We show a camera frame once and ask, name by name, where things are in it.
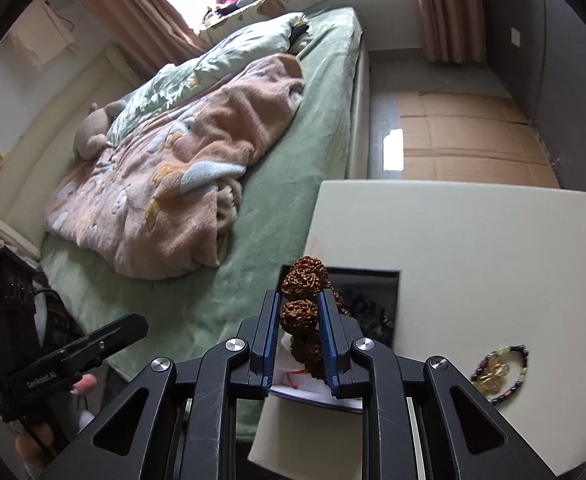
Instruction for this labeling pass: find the bed with green sheet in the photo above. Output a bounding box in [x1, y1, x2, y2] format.
[38, 7, 369, 436]

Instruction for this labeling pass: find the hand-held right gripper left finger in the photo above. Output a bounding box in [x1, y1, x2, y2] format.
[38, 289, 281, 480]

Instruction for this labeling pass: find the beige hanging cloth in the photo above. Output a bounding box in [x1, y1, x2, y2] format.
[10, 0, 81, 74]

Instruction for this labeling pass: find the cream headboard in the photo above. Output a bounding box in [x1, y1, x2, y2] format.
[0, 42, 144, 241]

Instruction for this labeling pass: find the green floral quilt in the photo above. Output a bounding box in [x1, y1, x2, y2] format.
[105, 11, 311, 148]

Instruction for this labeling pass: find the person's left hand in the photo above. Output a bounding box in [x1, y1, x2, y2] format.
[14, 374, 98, 478]

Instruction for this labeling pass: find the pink fleece blanket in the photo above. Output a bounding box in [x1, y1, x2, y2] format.
[45, 54, 306, 279]

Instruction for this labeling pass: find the black box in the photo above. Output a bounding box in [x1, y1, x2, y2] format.
[268, 266, 402, 415]

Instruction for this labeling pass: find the cream pillow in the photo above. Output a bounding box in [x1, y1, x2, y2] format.
[0, 212, 41, 261]

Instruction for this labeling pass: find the beige plush toy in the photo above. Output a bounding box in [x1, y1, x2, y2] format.
[74, 100, 128, 160]

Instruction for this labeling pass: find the brown walnut bead bracelet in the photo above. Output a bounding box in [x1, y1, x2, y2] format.
[279, 255, 351, 381]

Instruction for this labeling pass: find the cream square table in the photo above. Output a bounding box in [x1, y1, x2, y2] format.
[247, 180, 586, 478]

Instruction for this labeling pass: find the grey wardrobe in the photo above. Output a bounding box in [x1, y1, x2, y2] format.
[483, 0, 586, 201]

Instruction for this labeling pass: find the cardboard sheet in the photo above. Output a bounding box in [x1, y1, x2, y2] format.
[397, 91, 560, 189]

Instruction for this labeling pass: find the black cable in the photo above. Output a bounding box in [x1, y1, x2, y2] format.
[20, 410, 56, 458]

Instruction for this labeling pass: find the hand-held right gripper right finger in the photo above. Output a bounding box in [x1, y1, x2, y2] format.
[317, 287, 549, 480]

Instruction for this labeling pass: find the pink curtain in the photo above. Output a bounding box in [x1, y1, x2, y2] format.
[63, 0, 206, 68]
[405, 0, 489, 63]

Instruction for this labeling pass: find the multicolour bead bracelet gold pendant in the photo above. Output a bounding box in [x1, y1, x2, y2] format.
[470, 344, 530, 407]

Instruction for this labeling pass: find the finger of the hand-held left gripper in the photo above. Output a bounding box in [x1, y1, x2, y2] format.
[70, 312, 150, 362]

